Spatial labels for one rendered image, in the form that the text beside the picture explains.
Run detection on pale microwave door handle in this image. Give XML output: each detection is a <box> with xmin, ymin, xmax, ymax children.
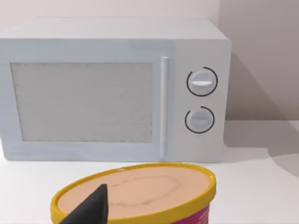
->
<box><xmin>160</xmin><ymin>56</ymin><xmax>171</xmax><ymax>162</ymax></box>

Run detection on yellow rimmed magenta tub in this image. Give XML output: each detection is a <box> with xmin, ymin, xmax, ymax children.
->
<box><xmin>51</xmin><ymin>162</ymin><xmax>217</xmax><ymax>224</ymax></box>

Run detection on pale microwave oven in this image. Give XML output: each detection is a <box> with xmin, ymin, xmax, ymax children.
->
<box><xmin>0</xmin><ymin>18</ymin><xmax>233</xmax><ymax>164</ymax></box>

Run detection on microwave door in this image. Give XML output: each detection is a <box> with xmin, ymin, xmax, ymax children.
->
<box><xmin>0</xmin><ymin>39</ymin><xmax>176</xmax><ymax>162</ymax></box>

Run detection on large microwave knob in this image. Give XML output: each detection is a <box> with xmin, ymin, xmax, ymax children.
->
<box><xmin>188</xmin><ymin>71</ymin><xmax>215</xmax><ymax>95</ymax></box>

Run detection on small microwave knob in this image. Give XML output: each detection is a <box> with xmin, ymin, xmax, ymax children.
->
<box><xmin>187</xmin><ymin>109</ymin><xmax>213</xmax><ymax>132</ymax></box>

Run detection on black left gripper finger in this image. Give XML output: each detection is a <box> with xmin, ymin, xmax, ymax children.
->
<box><xmin>59</xmin><ymin>183</ymin><xmax>110</xmax><ymax>224</ymax></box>

